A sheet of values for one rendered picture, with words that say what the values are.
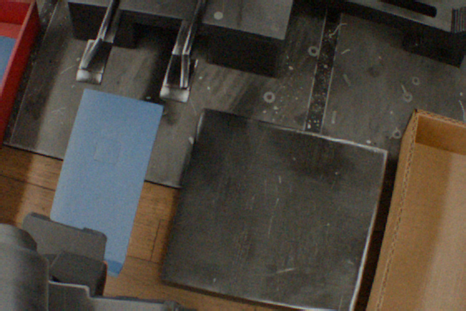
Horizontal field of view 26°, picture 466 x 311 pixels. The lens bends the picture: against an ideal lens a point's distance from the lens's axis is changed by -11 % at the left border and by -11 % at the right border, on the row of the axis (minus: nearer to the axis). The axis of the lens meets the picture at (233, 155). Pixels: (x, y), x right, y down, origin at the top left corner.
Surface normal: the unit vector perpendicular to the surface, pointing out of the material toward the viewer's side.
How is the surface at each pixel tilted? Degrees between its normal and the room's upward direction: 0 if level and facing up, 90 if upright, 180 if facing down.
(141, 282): 0
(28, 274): 41
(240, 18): 0
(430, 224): 0
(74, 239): 31
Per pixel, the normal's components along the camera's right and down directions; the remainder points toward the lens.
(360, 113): 0.04, -0.34
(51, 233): -0.06, 0.18
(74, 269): 0.23, -0.96
